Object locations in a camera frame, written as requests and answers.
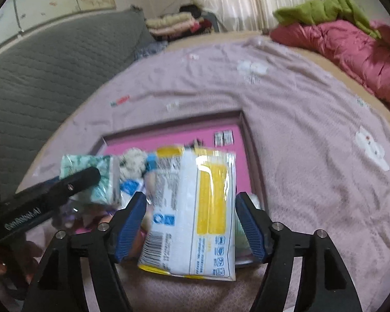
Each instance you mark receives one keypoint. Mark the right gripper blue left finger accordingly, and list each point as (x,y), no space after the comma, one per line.
(126,223)

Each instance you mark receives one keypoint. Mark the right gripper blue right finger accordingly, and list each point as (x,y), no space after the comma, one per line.
(256,225)

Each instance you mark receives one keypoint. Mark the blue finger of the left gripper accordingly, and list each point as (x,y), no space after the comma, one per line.
(43,199)

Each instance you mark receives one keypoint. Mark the cartoon print wipes pack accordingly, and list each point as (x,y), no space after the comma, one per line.
(128,188)

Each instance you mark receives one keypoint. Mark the green tissue pack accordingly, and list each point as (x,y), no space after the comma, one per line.
(107,191)

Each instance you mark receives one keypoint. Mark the yellow white wipes pack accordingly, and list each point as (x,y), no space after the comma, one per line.
(192,226)

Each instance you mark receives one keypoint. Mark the cream floral scrunchie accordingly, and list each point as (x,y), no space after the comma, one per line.
(132,164)

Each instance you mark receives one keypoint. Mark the peach makeup sponge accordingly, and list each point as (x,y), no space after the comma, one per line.
(139,240)

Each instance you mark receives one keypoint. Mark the green powder puff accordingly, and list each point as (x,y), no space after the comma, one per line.
(242,247)

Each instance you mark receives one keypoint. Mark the person's left hand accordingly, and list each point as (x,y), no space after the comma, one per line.
(19,257)

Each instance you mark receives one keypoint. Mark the pink and blue book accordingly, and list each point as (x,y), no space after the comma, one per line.
(151,165)

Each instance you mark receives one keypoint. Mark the dark shallow cardboard box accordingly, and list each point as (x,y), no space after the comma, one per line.
(225,131)

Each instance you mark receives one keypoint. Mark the purple strawberry print bedspread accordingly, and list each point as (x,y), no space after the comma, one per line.
(324,153)

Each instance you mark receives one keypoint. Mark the grey quilted headboard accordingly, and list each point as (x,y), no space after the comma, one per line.
(46,77)

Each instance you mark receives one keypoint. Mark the dark patterned cloth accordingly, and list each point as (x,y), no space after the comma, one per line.
(150,50)

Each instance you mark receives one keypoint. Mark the pink red quilted duvet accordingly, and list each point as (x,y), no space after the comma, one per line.
(364,58)

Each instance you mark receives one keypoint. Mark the stack of folded clothes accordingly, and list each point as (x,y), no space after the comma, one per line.
(189,21)

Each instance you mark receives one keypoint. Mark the green fleece blanket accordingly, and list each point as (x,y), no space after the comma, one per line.
(315,12)

